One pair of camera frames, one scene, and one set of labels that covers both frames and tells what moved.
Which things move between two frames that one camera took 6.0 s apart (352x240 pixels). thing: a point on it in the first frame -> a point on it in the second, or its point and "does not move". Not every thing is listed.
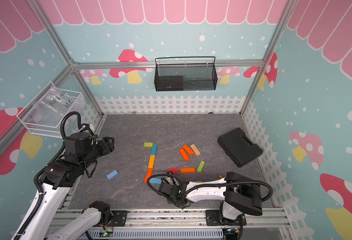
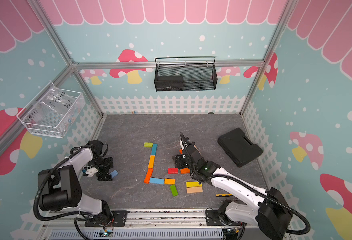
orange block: (188, 170) does not move
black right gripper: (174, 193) -> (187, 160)
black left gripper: (106, 145) -> (99, 174)
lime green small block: (146, 144) does not move
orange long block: (149, 174) does not move
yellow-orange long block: (151, 161) does not move
